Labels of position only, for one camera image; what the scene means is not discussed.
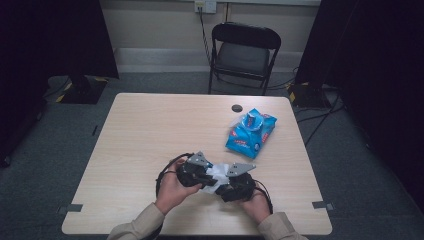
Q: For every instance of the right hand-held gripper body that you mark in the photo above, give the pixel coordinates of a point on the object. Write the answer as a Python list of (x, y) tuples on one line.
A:
[(241, 186)]

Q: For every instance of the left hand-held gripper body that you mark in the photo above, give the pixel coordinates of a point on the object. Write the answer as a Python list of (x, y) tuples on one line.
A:
[(193, 173)]

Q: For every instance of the white wet wipe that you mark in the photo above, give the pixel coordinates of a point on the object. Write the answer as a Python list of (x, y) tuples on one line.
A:
[(218, 173)]

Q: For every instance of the blue wet wipes packet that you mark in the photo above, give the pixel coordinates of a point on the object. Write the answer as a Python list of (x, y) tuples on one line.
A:
[(250, 136)]

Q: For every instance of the person's right hand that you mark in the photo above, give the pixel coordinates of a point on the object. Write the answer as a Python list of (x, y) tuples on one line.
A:
[(258, 208)]

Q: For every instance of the person's left hand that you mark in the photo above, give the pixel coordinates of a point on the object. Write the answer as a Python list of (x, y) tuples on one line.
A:
[(171, 193)]

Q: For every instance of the grey tape piece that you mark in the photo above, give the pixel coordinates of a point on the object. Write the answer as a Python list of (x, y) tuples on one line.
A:
[(321, 205), (71, 208)]

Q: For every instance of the black floor tape strip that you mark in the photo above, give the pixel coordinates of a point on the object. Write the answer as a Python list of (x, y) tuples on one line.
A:
[(95, 130)]

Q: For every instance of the black stand base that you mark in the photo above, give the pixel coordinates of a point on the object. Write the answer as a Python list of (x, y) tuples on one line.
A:
[(83, 90), (306, 95)]

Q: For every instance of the black folding chair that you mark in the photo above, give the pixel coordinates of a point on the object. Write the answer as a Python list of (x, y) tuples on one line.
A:
[(245, 56)]

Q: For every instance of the black curtain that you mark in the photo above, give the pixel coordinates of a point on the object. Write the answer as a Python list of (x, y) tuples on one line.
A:
[(50, 50), (376, 66)]

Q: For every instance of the white wall socket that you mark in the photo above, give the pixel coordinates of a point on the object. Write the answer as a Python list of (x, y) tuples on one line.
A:
[(205, 6)]

